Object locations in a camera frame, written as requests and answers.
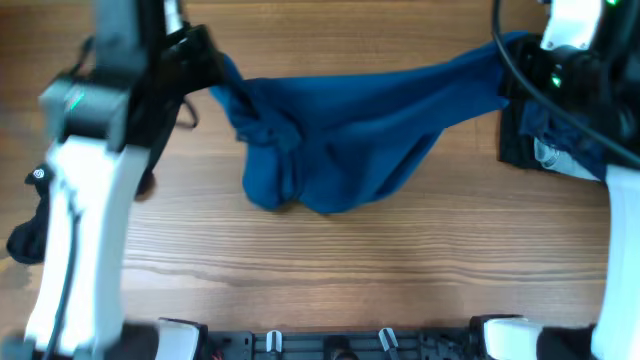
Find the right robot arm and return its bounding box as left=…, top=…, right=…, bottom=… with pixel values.
left=479, top=0, right=639, bottom=359

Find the folded black garment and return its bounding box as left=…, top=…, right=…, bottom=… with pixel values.
left=498, top=100, right=543, bottom=170

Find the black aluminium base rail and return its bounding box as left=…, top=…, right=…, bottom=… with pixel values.
left=209, top=327, right=486, bottom=360

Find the folded navy blue garment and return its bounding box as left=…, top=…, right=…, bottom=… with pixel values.
left=519, top=101, right=606, bottom=182

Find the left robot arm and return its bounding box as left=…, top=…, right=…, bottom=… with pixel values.
left=1, top=1, right=223, bottom=359

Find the left black camera cable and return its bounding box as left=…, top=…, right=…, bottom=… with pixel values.
left=42, top=209, right=84, bottom=360

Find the blue t-shirt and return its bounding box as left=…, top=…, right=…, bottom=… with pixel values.
left=211, top=43, right=507, bottom=214

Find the black t-shirt with logo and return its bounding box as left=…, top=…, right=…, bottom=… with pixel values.
left=6, top=88, right=188, bottom=265

